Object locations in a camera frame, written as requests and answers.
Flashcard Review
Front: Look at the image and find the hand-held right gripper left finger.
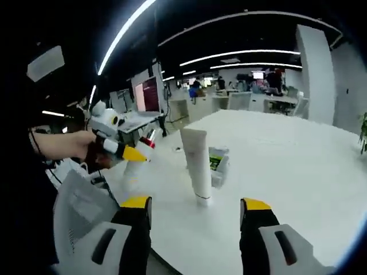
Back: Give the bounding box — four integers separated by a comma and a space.
72, 196, 153, 275

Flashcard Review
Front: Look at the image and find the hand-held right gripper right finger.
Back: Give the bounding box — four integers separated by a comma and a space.
239, 197, 327, 275

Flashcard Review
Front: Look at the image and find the clear red skincare bottle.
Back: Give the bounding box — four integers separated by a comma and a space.
139, 128, 162, 150

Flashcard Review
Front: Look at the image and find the white skincare tube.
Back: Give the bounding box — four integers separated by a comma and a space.
179, 128, 214, 208

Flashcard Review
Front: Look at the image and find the person's left hand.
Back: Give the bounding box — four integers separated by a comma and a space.
71, 130, 98, 161

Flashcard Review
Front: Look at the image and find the black-framed standing desk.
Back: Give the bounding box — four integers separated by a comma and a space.
117, 113, 169, 144

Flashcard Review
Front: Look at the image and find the open laptop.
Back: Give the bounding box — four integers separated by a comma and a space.
117, 76, 165, 133

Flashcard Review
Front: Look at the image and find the grey mesh office chair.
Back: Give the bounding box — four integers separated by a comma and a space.
53, 168, 121, 270

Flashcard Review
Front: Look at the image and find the ceiling air conditioner unit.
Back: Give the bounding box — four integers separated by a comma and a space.
27, 45, 65, 83

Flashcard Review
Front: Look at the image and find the long ceiling light strip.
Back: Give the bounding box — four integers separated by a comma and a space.
97, 0, 157, 76

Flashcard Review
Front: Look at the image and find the person's black clothing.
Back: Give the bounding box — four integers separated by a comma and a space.
0, 123, 61, 267

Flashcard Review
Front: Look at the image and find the white background office chair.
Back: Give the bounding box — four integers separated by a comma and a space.
228, 91, 253, 111
295, 91, 311, 117

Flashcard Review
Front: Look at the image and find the potted green plant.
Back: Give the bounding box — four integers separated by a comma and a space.
358, 112, 367, 155

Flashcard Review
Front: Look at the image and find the black worn device cable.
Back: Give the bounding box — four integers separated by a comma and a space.
28, 128, 63, 187

